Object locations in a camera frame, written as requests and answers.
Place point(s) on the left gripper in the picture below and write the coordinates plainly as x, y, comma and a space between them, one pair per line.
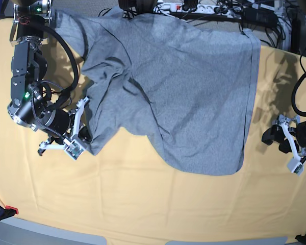
275, 134

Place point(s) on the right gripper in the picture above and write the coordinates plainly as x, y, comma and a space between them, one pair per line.
60, 121

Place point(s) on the grey t-shirt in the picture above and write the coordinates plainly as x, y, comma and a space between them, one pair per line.
190, 91

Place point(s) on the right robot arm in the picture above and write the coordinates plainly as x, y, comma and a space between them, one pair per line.
31, 103

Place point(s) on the yellow table cloth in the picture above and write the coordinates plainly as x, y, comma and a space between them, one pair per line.
129, 195

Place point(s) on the red and black clamp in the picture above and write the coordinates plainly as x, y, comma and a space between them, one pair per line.
7, 212

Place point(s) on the black power adapter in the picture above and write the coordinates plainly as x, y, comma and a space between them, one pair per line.
260, 17

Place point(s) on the white power strip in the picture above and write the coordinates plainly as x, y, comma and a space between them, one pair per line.
224, 11

